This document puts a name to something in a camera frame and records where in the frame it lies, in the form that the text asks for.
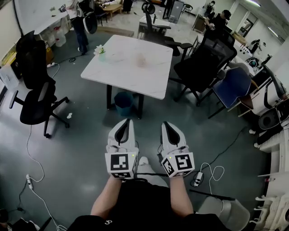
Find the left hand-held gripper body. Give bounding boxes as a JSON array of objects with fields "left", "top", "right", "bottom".
[{"left": 104, "top": 141, "right": 140, "bottom": 180}]

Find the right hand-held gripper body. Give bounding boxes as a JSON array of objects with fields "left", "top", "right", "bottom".
[{"left": 157, "top": 145, "right": 196, "bottom": 179}]

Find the pink drink cup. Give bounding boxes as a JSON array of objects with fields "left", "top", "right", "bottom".
[{"left": 135, "top": 52, "right": 148, "bottom": 68}]

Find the person's right forearm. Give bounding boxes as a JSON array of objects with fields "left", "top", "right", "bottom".
[{"left": 167, "top": 175, "right": 195, "bottom": 215}]

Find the person's left forearm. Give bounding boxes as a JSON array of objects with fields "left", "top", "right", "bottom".
[{"left": 90, "top": 175, "right": 124, "bottom": 219}]

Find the white power strip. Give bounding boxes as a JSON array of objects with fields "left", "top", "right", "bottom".
[
  {"left": 25, "top": 174, "right": 34, "bottom": 190},
  {"left": 190, "top": 171, "right": 204, "bottom": 188}
]

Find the teal waste bin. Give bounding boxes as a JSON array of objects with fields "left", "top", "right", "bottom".
[{"left": 113, "top": 91, "right": 135, "bottom": 117}]

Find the person's leg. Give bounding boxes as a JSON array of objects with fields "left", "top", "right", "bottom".
[{"left": 136, "top": 156, "right": 169, "bottom": 188}]

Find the person's black clothing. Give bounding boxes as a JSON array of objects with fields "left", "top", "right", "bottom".
[{"left": 72, "top": 178, "right": 228, "bottom": 231}]

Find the white marble table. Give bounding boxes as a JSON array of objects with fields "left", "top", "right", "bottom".
[{"left": 80, "top": 34, "right": 174, "bottom": 120}]

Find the grey folding chair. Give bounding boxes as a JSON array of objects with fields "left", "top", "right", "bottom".
[{"left": 189, "top": 189, "right": 251, "bottom": 231}]

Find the blue chair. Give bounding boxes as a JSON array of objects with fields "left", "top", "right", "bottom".
[{"left": 207, "top": 67, "right": 253, "bottom": 120}]

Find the green vase with white flowers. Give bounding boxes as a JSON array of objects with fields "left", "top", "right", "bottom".
[{"left": 93, "top": 44, "right": 107, "bottom": 63}]

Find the black mesh office chair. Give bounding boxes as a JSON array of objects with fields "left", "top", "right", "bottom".
[{"left": 168, "top": 28, "right": 238, "bottom": 107}]

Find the white and black office chair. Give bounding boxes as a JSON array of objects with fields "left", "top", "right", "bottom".
[{"left": 257, "top": 65, "right": 289, "bottom": 137}]

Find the white rack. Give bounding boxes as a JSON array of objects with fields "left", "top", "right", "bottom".
[{"left": 254, "top": 191, "right": 289, "bottom": 231}]

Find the white plastic jug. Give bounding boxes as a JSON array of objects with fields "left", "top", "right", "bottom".
[{"left": 55, "top": 28, "right": 67, "bottom": 48}]

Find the white desk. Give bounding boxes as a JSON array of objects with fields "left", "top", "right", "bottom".
[{"left": 137, "top": 16, "right": 172, "bottom": 39}]

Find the white box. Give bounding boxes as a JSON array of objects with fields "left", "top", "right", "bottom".
[{"left": 0, "top": 65, "right": 20, "bottom": 89}]

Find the wooden table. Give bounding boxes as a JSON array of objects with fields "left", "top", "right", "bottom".
[{"left": 102, "top": 2, "right": 124, "bottom": 21}]

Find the grey metal cabinet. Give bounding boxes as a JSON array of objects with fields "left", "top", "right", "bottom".
[{"left": 168, "top": 0, "right": 185, "bottom": 23}]

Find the white power cable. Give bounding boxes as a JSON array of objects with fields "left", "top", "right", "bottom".
[
  {"left": 26, "top": 125, "right": 45, "bottom": 183},
  {"left": 199, "top": 162, "right": 225, "bottom": 195},
  {"left": 28, "top": 180, "right": 68, "bottom": 231}
]

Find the black floor cable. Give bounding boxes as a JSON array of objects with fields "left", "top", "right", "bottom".
[{"left": 198, "top": 126, "right": 249, "bottom": 169}]

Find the black ring-headrest office chair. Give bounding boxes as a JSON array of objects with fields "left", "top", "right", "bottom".
[{"left": 140, "top": 0, "right": 182, "bottom": 57}]

